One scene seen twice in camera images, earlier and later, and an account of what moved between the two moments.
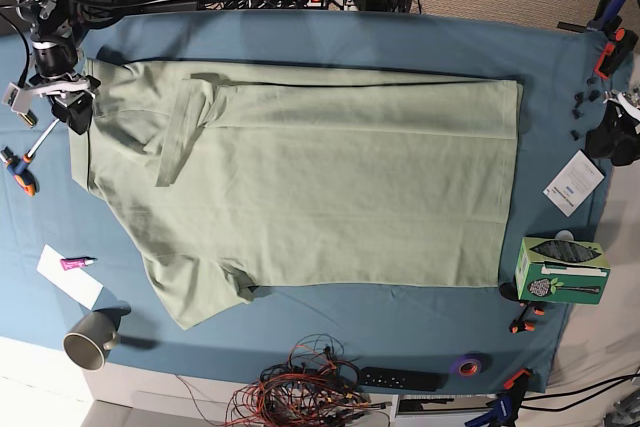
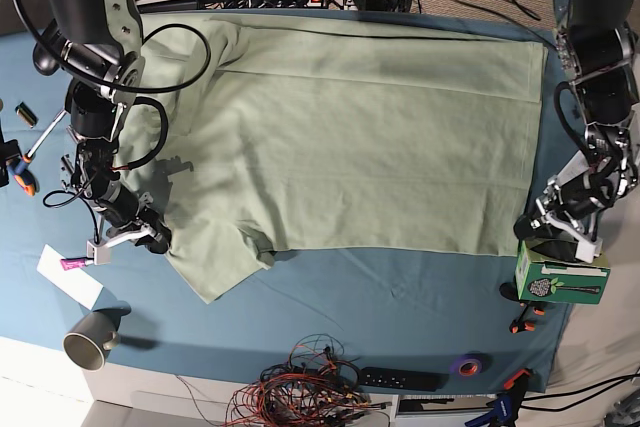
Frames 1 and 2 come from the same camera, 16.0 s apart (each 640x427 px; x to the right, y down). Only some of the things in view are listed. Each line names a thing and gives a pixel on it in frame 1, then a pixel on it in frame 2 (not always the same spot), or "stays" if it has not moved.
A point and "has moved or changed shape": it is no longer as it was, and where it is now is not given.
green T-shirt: [220, 183] has moved or changed shape
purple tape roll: [471, 364] stays
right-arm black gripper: [74, 108] → [158, 242]
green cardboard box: [561, 270] stays
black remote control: [402, 379] stays
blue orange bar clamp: [506, 405] stays
